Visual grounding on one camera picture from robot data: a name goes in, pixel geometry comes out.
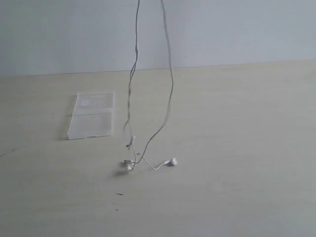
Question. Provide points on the clear plastic storage box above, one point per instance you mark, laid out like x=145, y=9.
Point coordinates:
x=92, y=115

